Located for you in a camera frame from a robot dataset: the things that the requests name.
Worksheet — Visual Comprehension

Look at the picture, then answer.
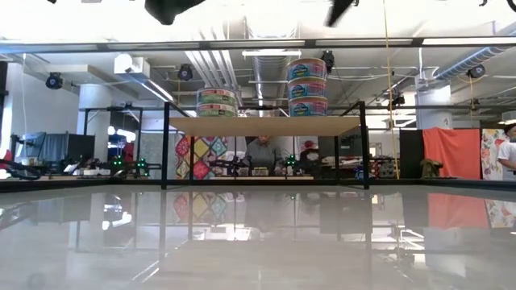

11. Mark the Wild Planet seafood can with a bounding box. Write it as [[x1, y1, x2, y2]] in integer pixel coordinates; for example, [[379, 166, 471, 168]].
[[287, 96, 329, 118], [287, 77, 328, 100], [286, 57, 327, 81]]

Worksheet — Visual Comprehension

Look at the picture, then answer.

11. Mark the Bumble Bee light tuna can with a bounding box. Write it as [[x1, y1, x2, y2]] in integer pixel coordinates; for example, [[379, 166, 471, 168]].
[[196, 87, 239, 106], [196, 102, 239, 118]]

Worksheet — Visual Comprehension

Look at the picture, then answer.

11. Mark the white ceiling box unit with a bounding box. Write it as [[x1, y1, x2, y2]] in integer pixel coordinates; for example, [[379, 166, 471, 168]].
[[114, 53, 151, 81]]

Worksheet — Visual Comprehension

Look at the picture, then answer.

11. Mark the white ceiling light fixture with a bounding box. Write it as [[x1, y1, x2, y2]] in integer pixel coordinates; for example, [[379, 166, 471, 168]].
[[241, 49, 302, 60]]

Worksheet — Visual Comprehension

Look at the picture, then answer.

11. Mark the white round column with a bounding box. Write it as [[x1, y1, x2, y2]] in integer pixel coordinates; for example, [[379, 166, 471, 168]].
[[77, 83, 114, 174], [414, 85, 455, 130]]

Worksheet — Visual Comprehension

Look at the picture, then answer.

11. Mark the colourful patchwork quilt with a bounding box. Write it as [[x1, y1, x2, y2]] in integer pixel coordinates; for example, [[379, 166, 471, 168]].
[[173, 135, 235, 180]]

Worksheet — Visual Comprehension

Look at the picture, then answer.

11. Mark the black panel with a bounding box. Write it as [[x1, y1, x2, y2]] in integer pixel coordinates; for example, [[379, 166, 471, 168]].
[[398, 128, 425, 180]]

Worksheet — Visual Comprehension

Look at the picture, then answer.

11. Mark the orange cloth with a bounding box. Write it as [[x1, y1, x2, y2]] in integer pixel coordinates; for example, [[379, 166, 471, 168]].
[[422, 127, 482, 180]]

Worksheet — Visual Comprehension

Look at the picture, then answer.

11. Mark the grey-blue cloth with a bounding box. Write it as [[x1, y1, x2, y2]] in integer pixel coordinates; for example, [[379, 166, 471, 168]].
[[10, 131, 69, 170]]

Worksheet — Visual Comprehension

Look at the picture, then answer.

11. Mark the floral cloth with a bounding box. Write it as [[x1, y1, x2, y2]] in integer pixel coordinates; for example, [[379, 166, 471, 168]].
[[480, 127, 508, 180]]

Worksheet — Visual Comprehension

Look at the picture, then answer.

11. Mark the white glossy table sheet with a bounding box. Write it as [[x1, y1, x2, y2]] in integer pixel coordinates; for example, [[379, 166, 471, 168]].
[[0, 184, 516, 290]]

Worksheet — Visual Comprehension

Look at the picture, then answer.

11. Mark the grey overhead frame beam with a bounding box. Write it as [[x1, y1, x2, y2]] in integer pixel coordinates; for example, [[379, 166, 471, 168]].
[[0, 35, 516, 56]]

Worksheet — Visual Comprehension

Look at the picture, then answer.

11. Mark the silver ribbed air duct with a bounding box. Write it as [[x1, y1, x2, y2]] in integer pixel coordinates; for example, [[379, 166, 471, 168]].
[[252, 56, 291, 118]]

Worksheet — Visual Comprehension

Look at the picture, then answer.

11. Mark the black background station frame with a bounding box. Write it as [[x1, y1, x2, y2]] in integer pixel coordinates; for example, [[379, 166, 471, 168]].
[[78, 103, 144, 178], [364, 103, 516, 112]]

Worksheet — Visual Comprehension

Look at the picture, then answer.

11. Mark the yellow hanging rope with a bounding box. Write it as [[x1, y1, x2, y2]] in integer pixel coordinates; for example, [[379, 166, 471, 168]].
[[381, 0, 401, 180]]

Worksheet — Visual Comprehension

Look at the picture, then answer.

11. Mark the wooden shelf with black frame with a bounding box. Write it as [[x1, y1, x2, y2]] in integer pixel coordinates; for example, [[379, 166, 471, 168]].
[[160, 100, 370, 191]]

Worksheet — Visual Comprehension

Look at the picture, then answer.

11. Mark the large silver air duct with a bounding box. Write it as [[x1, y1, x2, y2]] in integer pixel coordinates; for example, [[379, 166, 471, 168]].
[[433, 22, 516, 81]]

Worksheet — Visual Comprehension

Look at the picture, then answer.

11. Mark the black aluminium table frame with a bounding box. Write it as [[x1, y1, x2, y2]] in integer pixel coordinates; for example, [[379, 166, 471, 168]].
[[0, 176, 516, 193]]

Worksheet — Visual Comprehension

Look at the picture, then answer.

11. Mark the black arm base cable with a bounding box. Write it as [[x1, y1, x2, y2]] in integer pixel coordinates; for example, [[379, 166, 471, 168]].
[[0, 158, 43, 181]]

